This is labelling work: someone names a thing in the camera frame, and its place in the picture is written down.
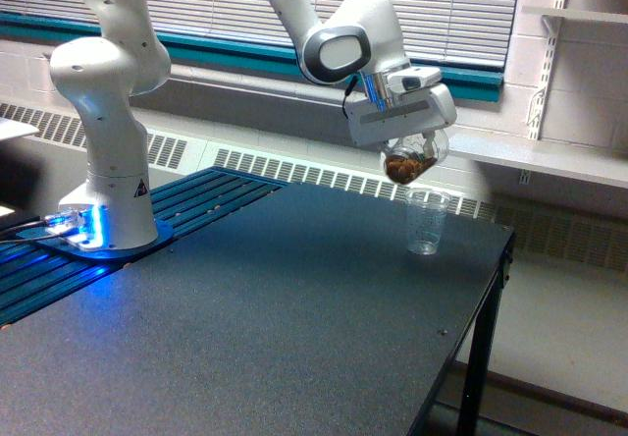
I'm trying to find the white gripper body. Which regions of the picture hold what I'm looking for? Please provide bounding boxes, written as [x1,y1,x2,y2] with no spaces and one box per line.
[346,66,457,146]

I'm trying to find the clear cup with nuts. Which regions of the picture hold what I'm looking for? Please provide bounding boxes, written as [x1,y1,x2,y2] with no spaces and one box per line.
[382,130,449,186]

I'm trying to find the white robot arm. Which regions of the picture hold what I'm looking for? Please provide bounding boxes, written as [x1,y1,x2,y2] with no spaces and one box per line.
[46,0,457,253]

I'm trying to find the clear plastic measuring cup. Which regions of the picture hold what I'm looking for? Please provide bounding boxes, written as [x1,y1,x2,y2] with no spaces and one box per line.
[405,189,451,255]

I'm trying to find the white radiator vent cover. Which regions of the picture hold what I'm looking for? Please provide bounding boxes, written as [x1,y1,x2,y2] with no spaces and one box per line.
[1,102,627,273]

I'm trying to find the black table leg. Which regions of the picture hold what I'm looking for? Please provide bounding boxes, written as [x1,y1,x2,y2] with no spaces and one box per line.
[455,236,515,435]

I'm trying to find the blue slotted mounting plate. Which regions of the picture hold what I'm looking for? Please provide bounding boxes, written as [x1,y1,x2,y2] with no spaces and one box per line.
[1,167,285,325]

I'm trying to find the white shelf bracket rail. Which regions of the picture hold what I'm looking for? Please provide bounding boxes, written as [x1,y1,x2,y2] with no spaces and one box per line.
[526,0,567,140]

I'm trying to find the white wall shelf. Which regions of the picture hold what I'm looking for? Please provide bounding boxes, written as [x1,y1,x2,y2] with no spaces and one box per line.
[449,130,627,189]

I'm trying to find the black cables at base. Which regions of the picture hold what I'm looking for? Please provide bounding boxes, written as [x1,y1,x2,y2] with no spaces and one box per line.
[0,217,50,246]

